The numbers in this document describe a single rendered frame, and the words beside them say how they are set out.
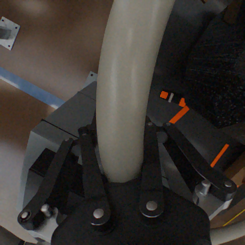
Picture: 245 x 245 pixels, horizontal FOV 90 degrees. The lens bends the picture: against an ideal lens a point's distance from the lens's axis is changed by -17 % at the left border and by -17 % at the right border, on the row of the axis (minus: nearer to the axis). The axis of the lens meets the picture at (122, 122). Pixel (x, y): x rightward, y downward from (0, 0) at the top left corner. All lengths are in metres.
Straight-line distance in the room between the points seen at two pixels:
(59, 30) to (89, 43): 0.24
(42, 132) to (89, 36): 0.85
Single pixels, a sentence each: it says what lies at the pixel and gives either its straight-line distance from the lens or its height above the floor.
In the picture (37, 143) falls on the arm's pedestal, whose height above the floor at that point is 0.80.
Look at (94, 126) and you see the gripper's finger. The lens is 0.17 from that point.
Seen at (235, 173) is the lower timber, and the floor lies 0.14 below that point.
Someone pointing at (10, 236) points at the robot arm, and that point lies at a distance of 0.38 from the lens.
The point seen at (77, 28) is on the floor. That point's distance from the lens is 1.13.
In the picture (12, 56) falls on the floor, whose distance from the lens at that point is 1.37.
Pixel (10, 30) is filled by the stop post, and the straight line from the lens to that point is 1.37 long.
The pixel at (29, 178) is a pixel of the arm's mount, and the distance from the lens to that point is 0.33.
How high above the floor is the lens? 1.06
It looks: 66 degrees down
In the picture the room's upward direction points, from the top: 180 degrees counter-clockwise
